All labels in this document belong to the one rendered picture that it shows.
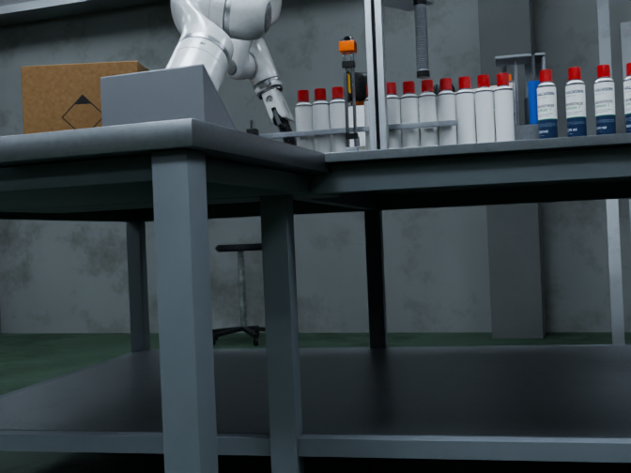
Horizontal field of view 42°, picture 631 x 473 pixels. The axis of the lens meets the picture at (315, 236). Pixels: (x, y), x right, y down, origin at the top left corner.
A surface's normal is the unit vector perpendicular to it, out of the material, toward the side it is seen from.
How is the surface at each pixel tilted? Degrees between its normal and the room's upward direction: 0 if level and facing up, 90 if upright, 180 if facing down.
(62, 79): 90
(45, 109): 90
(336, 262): 90
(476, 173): 90
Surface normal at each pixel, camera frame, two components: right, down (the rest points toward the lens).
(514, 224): -0.33, 0.01
